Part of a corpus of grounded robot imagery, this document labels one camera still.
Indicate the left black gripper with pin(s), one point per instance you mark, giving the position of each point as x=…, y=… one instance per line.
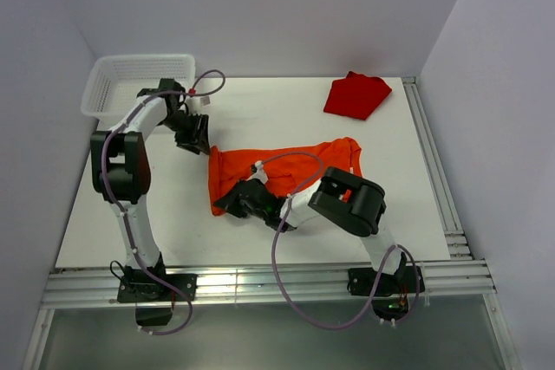
x=198, y=139

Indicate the red folded t-shirt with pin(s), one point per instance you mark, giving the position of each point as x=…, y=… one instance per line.
x=356, y=96

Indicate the aluminium front rail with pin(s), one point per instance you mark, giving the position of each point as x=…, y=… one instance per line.
x=97, y=288

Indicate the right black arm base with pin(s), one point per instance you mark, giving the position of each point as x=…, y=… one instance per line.
x=391, y=296

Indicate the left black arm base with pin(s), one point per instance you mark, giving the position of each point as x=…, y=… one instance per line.
x=155, y=302

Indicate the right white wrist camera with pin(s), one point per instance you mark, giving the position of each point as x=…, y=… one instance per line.
x=258, y=172

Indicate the aluminium side rail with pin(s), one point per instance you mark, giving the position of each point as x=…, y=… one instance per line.
x=455, y=235

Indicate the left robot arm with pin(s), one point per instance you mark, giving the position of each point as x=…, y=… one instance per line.
x=122, y=175

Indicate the white perforated plastic basket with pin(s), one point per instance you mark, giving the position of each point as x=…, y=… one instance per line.
x=115, y=81

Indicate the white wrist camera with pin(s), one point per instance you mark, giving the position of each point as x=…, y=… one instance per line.
x=197, y=104
x=258, y=172

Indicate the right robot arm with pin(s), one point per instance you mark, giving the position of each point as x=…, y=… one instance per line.
x=352, y=203

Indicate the orange t-shirt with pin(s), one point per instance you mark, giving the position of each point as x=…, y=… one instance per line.
x=286, y=168

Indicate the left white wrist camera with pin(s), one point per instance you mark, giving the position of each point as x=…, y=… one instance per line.
x=197, y=104

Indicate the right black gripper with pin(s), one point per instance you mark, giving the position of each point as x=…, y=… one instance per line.
x=230, y=203

